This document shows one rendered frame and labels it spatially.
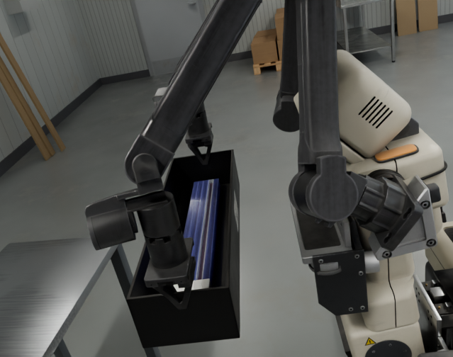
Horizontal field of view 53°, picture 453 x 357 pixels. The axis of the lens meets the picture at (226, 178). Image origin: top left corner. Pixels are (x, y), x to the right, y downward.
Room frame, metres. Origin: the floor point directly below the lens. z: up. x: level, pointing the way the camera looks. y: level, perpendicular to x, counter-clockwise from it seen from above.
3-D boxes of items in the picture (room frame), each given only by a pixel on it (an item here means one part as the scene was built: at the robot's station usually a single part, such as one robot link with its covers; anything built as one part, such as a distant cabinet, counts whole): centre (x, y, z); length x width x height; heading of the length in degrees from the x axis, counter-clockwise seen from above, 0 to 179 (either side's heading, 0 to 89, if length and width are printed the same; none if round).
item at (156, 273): (0.59, 0.11, 1.22); 0.10 x 0.07 x 0.07; 173
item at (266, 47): (6.92, -1.19, 0.36); 1.16 x 0.83 x 0.71; 172
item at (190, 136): (1.15, 0.05, 1.22); 0.10 x 0.07 x 0.07; 173
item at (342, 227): (0.84, -0.21, 0.99); 0.28 x 0.16 x 0.22; 173
